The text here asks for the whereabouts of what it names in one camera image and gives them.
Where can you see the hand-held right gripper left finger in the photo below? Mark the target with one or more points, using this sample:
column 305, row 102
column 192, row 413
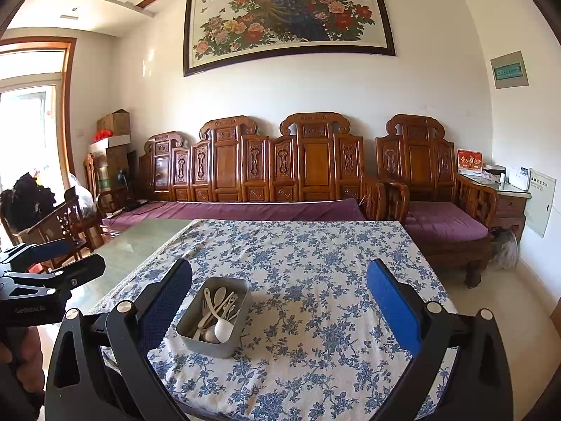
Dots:
column 171, row 298

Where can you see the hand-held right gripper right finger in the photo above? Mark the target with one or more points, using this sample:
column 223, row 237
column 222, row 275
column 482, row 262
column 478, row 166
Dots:
column 392, row 307

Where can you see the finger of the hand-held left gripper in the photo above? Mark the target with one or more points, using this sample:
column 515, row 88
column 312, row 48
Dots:
column 52, row 250
column 83, row 272

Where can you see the small white spoon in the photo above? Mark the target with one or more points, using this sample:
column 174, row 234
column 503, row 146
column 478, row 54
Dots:
column 220, row 293

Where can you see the large metal spoon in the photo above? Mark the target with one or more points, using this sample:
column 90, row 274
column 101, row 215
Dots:
column 210, row 335

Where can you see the white plastic fork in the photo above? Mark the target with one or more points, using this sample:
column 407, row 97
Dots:
column 228, row 305

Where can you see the grey metal tin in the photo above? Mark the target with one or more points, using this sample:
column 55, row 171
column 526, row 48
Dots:
column 206, row 347

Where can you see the large white spoon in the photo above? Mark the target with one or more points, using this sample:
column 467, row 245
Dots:
column 223, row 331

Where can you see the person's left hand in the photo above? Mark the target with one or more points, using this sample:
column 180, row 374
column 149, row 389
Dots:
column 33, row 351

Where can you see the wooden dining chair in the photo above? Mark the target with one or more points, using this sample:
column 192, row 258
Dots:
column 65, row 223

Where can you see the dark clothes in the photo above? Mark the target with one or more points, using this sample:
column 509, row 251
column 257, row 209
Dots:
column 26, row 201

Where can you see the glass top dining table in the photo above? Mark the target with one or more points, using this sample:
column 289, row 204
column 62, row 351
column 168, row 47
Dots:
column 131, row 245

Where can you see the clear plastic bag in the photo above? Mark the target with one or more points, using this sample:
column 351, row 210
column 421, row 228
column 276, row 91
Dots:
column 81, row 195

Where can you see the blue floral tablecloth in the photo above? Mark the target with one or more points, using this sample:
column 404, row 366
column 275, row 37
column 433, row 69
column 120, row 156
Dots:
column 307, row 272

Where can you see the black desk lamp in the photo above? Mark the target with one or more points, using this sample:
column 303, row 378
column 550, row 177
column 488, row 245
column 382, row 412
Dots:
column 122, row 182

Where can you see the purple armchair cushion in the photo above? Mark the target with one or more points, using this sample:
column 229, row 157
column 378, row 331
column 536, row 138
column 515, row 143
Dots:
column 442, row 221

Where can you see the long purple sofa cushion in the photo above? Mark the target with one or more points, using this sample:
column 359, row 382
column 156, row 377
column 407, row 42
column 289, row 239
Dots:
column 219, row 208

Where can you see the white flat box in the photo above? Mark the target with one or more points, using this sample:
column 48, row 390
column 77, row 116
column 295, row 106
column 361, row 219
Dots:
column 111, row 144

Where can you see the grey fluffy mop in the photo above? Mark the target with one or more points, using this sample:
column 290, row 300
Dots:
column 504, row 250

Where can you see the brown cardboard box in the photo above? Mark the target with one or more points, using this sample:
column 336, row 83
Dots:
column 114, row 123

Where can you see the carved wooden sofa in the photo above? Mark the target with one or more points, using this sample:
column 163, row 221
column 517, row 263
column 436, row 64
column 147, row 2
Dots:
column 228, row 162

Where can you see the carved wooden armchair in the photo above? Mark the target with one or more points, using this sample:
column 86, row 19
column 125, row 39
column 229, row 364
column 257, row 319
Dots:
column 416, row 153

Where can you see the wooden side table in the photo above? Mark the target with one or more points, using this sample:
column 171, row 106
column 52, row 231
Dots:
column 510, row 206

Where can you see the red card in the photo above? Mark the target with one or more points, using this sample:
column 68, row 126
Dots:
column 470, row 161

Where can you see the tissue box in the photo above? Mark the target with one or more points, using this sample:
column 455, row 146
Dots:
column 493, row 172

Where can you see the white electrical panel door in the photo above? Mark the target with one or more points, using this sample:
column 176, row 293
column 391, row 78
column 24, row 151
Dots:
column 540, row 201

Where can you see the framed peacock painting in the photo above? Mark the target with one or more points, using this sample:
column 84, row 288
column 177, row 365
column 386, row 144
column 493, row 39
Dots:
column 289, row 17

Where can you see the wooden window frame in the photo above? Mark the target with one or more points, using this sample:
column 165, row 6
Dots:
column 68, row 109

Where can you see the grey wall panel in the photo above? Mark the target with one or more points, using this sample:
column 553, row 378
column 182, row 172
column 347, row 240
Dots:
column 509, row 70

